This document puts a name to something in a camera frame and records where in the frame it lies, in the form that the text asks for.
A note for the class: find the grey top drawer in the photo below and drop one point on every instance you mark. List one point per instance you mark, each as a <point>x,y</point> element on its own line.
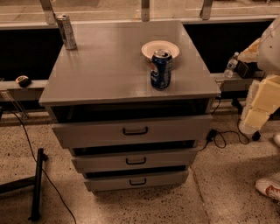
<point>139,131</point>

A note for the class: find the grey drawer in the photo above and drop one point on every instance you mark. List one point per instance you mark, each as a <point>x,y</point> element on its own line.
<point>166,178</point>
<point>124,161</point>
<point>139,131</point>

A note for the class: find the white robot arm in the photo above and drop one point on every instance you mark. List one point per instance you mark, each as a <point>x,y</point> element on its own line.
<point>265,51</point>

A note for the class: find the grey middle drawer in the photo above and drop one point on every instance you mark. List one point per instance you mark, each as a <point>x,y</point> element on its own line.
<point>124,161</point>

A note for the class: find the grey drawer cabinet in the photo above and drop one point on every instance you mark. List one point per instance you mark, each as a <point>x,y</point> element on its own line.
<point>108,79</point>

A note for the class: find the grey bottom drawer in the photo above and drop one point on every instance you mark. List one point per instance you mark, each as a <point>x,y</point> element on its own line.
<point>166,178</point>

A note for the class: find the white shoe tip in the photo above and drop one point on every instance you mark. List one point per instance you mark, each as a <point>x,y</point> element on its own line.
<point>276,139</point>

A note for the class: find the small black box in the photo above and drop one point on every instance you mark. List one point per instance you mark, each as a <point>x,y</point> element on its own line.
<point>246,70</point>

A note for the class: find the clear water bottle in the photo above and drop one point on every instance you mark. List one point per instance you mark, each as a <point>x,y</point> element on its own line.
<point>231,65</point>

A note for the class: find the white red sneaker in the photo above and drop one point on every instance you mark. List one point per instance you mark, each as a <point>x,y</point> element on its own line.
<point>268,187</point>

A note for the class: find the blue pepsi can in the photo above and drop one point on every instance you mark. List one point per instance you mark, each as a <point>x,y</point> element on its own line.
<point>161,69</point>

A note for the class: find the white paper bowl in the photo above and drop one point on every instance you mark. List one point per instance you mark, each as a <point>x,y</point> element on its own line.
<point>149,48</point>

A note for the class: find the silver tall can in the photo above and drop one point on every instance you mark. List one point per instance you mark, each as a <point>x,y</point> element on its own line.
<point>66,31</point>

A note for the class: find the black round tape measure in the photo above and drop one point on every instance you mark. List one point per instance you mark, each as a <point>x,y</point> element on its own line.
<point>23,81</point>

